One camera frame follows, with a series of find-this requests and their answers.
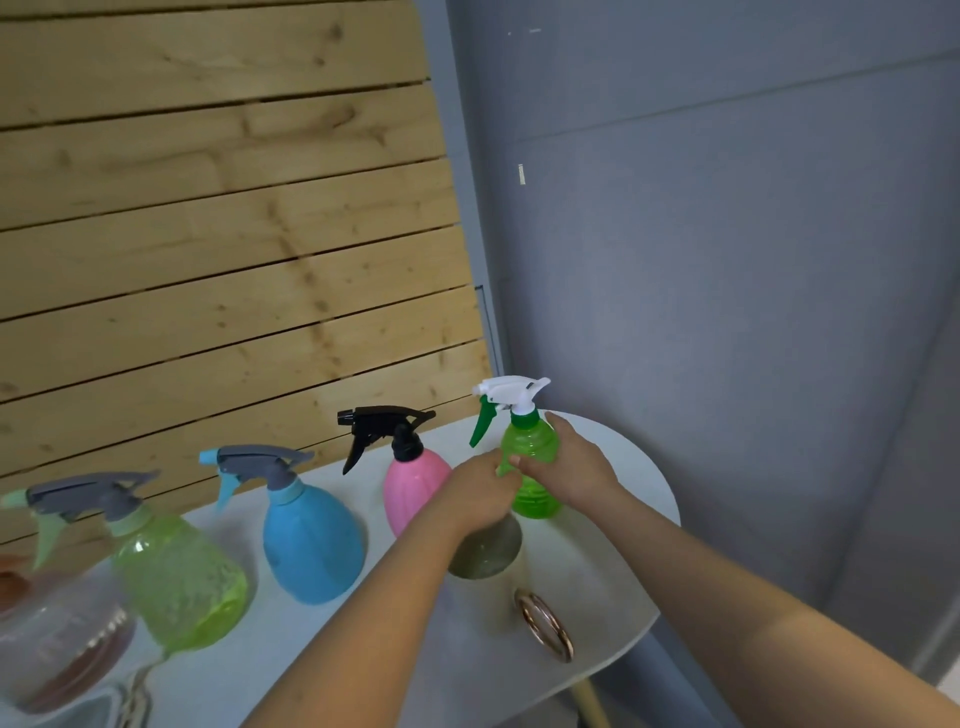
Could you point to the person's left fingers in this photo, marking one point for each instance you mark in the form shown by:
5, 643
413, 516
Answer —
504, 484

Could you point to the wooden slat panel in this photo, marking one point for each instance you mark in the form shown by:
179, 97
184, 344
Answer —
225, 225

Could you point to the person's right hand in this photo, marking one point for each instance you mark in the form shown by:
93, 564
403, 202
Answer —
574, 472

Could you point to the person's left forearm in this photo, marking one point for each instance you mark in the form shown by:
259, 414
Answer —
360, 622

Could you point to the smoky grey spray bottle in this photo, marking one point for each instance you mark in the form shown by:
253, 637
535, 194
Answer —
487, 551

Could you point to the clear jar with copper lid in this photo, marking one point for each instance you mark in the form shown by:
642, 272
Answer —
64, 649

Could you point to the person's right forearm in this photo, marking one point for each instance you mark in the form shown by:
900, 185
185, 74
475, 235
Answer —
757, 622

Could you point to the blue spray bottle grey trigger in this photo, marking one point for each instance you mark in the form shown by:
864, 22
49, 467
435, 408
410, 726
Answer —
311, 536

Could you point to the orange-brown object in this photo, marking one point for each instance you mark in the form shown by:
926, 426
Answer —
11, 585

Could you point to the person's left hand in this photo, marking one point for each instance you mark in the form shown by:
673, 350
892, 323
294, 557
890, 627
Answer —
472, 499

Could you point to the pink spray bottle black trigger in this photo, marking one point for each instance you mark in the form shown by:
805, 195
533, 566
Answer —
411, 487

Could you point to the small green spray bottle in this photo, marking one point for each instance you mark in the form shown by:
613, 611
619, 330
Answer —
531, 442

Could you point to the silver metal tool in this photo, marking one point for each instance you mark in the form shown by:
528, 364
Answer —
135, 697

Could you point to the large light green spray bottle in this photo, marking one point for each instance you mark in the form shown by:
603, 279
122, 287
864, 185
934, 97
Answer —
176, 577

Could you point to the person's right thumb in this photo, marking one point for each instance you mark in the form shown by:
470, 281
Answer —
529, 465

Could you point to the wooden table leg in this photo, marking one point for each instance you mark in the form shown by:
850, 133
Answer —
590, 706

